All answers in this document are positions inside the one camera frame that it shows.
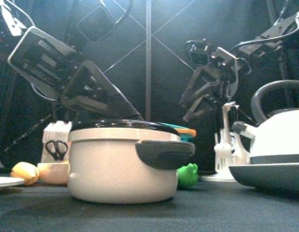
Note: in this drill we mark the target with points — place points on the white knife block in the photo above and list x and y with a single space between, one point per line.
53 133

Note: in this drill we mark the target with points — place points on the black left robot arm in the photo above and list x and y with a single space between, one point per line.
9 18

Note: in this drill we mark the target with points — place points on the cream toy cup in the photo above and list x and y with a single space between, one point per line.
53 173

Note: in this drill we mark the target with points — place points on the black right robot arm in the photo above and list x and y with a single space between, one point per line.
272 36

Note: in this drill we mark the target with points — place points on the grey metal frame pole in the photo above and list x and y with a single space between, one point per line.
148 60

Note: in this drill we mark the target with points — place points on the green toy vegetable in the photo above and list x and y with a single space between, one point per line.
188 175

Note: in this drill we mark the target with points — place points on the black pot lid with knob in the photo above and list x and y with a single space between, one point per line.
122 123

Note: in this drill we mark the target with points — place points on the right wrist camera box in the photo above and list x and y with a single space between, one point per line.
200 54

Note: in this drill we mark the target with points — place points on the white toy spatula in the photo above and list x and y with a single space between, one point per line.
240 154

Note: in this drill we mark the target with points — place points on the yellow toy lemon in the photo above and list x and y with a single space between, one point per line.
24 172

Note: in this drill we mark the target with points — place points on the white plate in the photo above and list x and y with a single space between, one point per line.
5 181

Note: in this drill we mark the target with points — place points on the black toy scissors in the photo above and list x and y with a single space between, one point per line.
57 149

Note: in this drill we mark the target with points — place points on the grey tray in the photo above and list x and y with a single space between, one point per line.
272 178

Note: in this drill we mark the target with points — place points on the white utensil stand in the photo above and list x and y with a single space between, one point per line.
227 120

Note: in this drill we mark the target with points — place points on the teal container with orange lid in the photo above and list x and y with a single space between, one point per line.
187 132

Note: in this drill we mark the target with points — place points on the white toy fork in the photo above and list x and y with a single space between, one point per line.
223 151

